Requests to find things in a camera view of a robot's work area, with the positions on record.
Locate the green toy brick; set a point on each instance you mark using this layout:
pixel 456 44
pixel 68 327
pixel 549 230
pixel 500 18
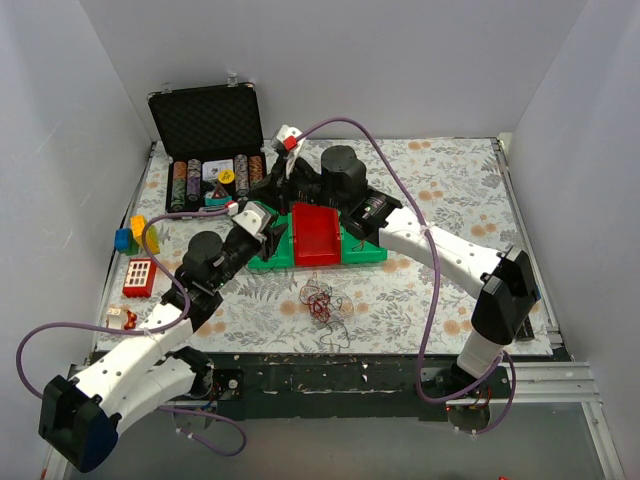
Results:
pixel 132 249

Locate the yellow toy brick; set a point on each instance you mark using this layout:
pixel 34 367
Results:
pixel 141 232

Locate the floral table mat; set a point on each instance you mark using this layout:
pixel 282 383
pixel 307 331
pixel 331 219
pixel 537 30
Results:
pixel 387 307

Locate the small red white toy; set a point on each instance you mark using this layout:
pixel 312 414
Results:
pixel 119 320

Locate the right green bin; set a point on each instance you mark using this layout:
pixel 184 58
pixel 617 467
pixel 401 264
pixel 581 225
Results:
pixel 356 247

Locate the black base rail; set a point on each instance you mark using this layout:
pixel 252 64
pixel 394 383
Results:
pixel 315 386

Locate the red window toy brick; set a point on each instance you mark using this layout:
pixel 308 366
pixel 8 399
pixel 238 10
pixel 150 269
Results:
pixel 139 278

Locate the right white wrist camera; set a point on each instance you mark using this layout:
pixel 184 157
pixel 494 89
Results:
pixel 287 142

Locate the left green bin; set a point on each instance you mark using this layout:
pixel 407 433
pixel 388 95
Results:
pixel 283 258

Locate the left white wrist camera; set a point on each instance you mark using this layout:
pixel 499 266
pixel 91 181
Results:
pixel 254 219

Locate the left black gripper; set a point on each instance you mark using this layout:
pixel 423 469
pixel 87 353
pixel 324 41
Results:
pixel 270 238

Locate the aluminium frame rail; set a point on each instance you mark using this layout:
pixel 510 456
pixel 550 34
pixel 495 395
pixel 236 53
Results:
pixel 555 382

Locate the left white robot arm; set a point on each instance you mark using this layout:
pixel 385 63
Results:
pixel 83 417

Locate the blue toy brick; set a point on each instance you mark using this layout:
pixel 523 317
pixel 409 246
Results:
pixel 122 240

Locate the black poker chip case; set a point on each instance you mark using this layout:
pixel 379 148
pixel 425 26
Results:
pixel 214 140

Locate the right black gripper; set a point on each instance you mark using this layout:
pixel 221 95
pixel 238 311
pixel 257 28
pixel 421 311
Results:
pixel 279 181

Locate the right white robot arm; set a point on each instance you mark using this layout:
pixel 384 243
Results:
pixel 501 282

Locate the black microphone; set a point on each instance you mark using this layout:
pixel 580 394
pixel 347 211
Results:
pixel 525 333

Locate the green bin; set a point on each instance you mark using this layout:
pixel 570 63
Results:
pixel 356 247
pixel 283 258

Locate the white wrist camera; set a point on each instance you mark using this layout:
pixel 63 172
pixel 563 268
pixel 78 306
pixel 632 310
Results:
pixel 254 219
pixel 287 142

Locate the red bin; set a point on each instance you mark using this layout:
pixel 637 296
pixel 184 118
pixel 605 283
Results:
pixel 316 236

